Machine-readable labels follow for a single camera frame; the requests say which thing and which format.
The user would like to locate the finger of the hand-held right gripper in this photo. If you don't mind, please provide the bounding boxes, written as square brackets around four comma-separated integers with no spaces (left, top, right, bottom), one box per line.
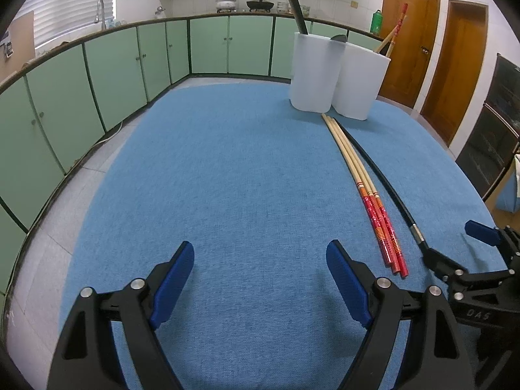
[423,247,520,304]
[465,220,520,269]

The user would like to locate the cardboard box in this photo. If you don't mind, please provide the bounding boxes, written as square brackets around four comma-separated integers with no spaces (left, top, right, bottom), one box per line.
[0,10,36,70]

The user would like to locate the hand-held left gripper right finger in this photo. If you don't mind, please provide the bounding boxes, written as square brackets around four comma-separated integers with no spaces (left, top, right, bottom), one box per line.
[326,239,476,390]

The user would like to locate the wooden door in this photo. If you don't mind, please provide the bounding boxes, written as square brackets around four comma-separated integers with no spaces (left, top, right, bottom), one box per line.
[418,0,488,147]
[376,0,441,108]

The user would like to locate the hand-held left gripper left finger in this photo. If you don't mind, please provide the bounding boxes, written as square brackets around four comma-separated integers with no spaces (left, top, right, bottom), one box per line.
[46,240,196,390]

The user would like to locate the white double utensil holder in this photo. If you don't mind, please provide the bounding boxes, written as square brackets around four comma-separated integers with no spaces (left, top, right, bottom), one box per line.
[289,32,392,122]

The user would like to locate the white cable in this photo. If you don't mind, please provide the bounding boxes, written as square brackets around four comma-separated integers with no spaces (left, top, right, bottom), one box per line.
[95,120,124,145]

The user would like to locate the red-handled bamboo chopstick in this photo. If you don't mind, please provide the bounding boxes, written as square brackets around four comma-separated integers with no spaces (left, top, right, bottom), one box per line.
[322,113,393,269]
[331,118,410,279]
[384,3,409,58]
[374,22,401,54]
[326,116,402,275]

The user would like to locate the green base cabinets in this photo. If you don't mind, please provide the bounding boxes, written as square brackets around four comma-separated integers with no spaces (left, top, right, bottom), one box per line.
[0,12,384,248]

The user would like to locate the black chopstick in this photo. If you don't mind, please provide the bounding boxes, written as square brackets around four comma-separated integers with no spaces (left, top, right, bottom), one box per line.
[335,121,429,253]
[280,0,310,35]

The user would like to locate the wooden side table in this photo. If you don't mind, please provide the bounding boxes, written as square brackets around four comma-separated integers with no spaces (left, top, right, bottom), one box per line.
[485,154,520,214]

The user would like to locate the blue table mat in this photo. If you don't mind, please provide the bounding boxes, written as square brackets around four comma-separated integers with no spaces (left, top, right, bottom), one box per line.
[59,77,504,390]

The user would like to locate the white window blind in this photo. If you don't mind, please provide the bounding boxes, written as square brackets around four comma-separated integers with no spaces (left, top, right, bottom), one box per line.
[16,0,116,49]

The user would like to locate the black glass-door cabinet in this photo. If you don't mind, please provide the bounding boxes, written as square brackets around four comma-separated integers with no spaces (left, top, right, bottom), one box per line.
[455,53,520,202]

